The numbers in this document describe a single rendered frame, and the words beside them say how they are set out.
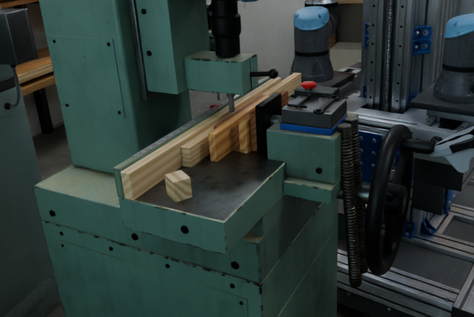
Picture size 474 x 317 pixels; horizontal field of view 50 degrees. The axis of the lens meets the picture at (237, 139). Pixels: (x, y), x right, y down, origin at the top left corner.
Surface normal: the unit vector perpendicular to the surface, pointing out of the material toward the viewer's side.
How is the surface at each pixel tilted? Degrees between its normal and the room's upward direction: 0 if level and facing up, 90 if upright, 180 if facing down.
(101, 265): 90
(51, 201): 90
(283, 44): 90
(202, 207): 0
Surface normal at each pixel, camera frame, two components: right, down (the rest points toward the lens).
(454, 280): -0.07, -0.92
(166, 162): 0.87, 0.13
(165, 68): -0.48, 0.36
